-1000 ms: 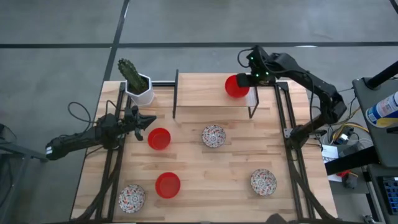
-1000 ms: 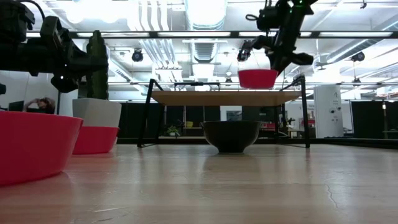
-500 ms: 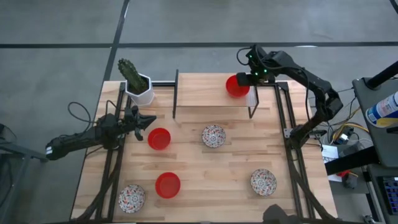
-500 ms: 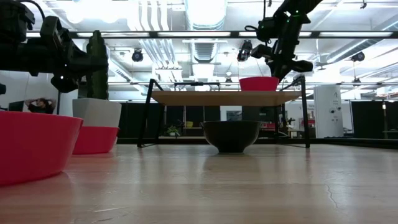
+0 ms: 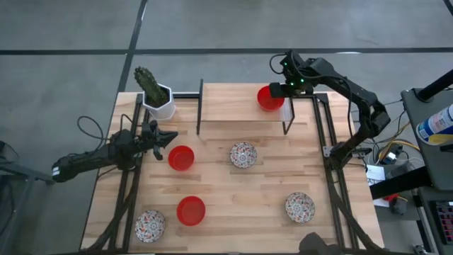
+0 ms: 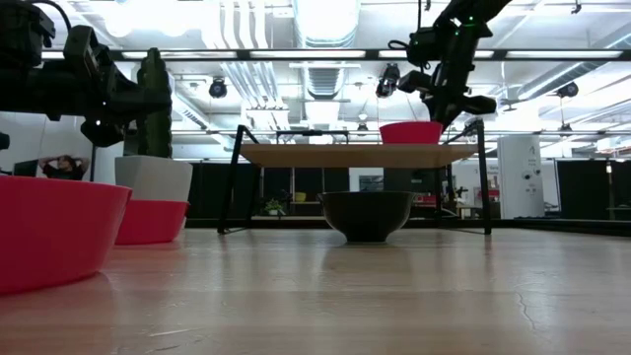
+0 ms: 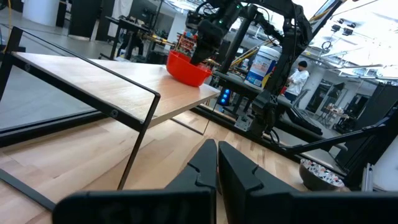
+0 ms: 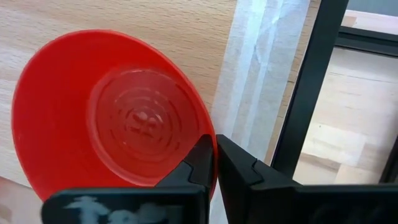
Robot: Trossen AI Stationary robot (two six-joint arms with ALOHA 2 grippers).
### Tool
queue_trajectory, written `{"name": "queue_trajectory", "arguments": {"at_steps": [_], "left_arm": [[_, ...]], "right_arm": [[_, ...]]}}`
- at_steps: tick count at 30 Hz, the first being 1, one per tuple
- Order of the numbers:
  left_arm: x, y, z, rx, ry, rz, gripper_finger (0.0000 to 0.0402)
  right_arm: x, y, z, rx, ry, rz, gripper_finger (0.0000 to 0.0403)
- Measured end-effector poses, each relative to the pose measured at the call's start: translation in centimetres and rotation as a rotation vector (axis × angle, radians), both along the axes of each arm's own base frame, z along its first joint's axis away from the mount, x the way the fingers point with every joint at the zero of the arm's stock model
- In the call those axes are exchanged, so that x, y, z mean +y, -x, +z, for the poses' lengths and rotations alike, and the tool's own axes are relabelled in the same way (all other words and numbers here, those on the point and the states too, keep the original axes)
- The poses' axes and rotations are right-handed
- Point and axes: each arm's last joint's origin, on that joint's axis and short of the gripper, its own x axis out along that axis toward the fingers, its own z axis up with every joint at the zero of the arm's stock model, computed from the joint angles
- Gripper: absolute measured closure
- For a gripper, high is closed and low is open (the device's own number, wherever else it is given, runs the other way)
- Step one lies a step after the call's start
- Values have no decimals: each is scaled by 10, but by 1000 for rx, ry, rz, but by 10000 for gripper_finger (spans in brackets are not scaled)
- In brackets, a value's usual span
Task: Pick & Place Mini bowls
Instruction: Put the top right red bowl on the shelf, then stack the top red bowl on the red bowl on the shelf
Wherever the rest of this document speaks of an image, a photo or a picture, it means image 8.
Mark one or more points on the black aluminium rig frame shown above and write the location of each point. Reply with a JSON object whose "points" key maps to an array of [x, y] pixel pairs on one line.
{"points": [[367, 40]]}

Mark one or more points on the red plastic mini bowl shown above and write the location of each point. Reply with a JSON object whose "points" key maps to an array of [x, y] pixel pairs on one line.
{"points": [[62, 124]]}

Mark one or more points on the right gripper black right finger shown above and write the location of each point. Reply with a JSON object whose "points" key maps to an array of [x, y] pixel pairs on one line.
{"points": [[242, 186]]}

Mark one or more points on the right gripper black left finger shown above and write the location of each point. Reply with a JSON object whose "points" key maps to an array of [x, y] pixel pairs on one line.
{"points": [[192, 174]]}

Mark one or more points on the wooden shelf with black frame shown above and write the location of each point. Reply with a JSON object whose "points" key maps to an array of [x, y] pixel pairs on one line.
{"points": [[186, 31]]}

